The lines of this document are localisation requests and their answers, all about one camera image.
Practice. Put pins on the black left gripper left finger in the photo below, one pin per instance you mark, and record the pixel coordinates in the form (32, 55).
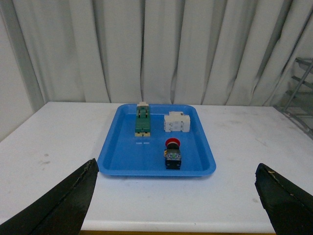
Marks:
(62, 210)

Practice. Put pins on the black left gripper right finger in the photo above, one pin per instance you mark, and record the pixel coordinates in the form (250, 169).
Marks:
(289, 208)

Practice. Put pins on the red emergency stop button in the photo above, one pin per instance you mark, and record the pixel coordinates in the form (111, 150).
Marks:
(172, 154)

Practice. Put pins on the silver mesh three-tier rack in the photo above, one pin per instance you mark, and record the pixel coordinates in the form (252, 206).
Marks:
(297, 104)

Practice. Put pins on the blue plastic tray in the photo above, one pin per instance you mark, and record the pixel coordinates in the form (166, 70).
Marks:
(124, 154)

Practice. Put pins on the green terminal block component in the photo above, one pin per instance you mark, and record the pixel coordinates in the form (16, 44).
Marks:
(143, 120)

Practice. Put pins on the white circuit breaker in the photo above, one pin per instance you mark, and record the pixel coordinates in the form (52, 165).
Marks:
(177, 122)

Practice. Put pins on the white curtain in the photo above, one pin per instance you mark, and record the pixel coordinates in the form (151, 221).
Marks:
(203, 52)

